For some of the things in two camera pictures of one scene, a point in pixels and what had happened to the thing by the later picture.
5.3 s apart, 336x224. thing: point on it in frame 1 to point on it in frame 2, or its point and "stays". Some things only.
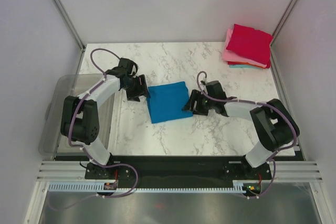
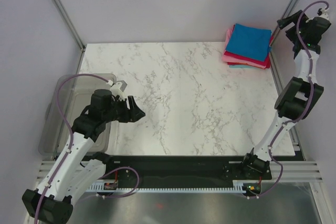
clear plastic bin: (52, 141) stays
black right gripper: (196, 95) to (283, 23)
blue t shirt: (167, 102) to (250, 42)
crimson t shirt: (254, 44) to (265, 63)
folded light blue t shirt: (244, 66) stays
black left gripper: (141, 91) to (133, 114)
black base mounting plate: (177, 172) stays
